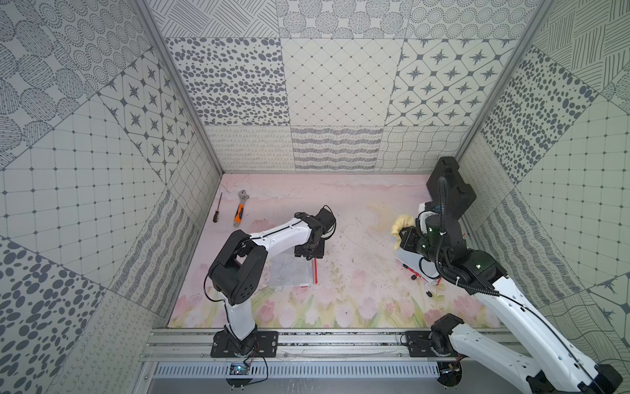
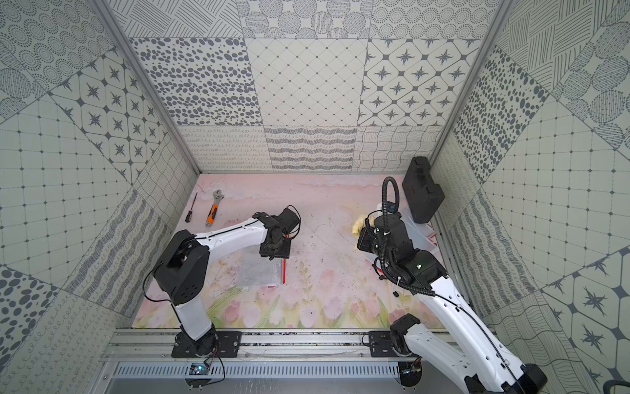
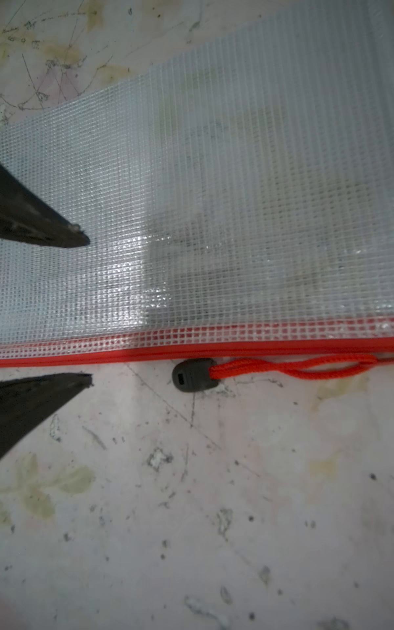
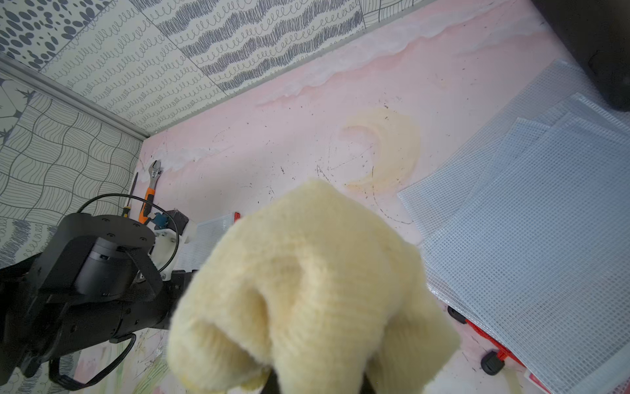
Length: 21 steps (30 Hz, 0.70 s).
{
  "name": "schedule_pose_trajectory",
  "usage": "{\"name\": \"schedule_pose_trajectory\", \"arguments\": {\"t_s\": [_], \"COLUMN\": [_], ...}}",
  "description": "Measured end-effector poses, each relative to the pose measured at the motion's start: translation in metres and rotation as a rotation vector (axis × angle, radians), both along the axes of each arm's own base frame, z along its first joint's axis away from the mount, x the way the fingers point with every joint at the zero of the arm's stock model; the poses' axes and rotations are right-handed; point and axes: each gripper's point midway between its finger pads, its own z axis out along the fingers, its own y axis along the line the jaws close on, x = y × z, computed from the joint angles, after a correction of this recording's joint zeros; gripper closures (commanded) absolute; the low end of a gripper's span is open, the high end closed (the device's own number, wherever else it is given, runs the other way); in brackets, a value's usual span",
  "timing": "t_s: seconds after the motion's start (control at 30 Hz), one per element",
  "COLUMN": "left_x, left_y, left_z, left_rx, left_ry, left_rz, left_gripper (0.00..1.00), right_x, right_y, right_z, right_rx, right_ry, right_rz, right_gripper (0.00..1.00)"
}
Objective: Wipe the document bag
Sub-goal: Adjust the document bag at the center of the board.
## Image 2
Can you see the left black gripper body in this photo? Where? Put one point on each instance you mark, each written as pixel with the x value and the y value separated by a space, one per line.
pixel 275 248

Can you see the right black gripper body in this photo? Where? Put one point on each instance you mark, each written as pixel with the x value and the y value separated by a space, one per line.
pixel 369 243

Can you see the yellow microfiber cloth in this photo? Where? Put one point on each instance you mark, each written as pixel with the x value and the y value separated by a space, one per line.
pixel 360 224

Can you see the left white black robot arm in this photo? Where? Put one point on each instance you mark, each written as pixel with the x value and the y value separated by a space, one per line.
pixel 181 269

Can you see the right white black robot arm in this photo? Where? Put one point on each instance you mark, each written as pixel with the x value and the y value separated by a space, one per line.
pixel 479 363

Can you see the dark slim screwdriver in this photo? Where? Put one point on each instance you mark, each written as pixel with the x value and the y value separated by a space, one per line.
pixel 189 214

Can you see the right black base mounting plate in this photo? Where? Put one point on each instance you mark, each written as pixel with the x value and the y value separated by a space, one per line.
pixel 386 344

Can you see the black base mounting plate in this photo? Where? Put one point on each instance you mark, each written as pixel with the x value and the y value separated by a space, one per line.
pixel 386 344
pixel 223 344

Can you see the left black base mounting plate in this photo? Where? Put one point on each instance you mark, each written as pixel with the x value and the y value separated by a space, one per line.
pixel 223 344

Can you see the orange handled adjustable wrench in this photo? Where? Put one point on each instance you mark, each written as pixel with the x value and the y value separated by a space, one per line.
pixel 217 198

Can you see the aluminium mounting rail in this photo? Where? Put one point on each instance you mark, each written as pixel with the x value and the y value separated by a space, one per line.
pixel 319 344

